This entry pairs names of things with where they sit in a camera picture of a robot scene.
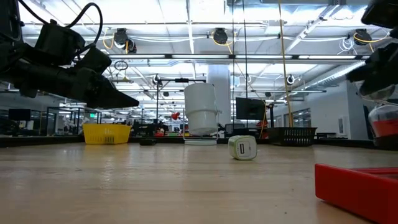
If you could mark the red background object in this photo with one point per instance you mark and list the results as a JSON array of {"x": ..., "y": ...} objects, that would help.
[{"x": 175, "y": 116}]

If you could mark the red plastic tray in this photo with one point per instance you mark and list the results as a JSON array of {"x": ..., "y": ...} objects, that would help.
[{"x": 351, "y": 189}]

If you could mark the yellow plastic basket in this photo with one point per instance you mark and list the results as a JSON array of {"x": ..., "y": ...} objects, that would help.
[{"x": 105, "y": 134}]

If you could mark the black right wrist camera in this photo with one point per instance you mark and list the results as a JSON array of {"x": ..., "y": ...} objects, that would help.
[{"x": 382, "y": 14}]

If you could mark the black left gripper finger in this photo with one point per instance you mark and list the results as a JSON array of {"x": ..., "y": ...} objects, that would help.
[{"x": 110, "y": 98}]

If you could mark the black background monitor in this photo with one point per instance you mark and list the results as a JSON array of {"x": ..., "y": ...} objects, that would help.
[
  {"x": 250, "y": 109},
  {"x": 19, "y": 114}
]

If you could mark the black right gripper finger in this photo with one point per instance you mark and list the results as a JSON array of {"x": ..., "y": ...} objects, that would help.
[{"x": 379, "y": 65}]

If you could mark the black aluminium table frame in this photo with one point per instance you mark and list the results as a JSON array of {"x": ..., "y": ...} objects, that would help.
[{"x": 357, "y": 143}]

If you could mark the hourglass with red sand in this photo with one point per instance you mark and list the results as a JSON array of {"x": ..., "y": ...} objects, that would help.
[{"x": 385, "y": 127}]

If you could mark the small black rectangular device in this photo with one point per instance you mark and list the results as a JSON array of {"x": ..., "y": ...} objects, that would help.
[{"x": 147, "y": 142}]

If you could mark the black plastic basket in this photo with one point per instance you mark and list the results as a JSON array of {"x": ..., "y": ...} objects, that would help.
[{"x": 292, "y": 137}]

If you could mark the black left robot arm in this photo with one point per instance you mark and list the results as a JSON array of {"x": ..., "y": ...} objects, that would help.
[{"x": 7, "y": 46}]

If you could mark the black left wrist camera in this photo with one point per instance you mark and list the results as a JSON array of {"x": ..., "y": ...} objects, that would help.
[{"x": 59, "y": 42}]

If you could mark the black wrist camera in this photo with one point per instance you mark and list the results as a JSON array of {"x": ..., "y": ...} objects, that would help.
[
  {"x": 382, "y": 14},
  {"x": 59, "y": 42}
]

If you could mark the small green USB wall charger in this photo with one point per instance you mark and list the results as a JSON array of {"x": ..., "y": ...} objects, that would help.
[{"x": 242, "y": 147}]

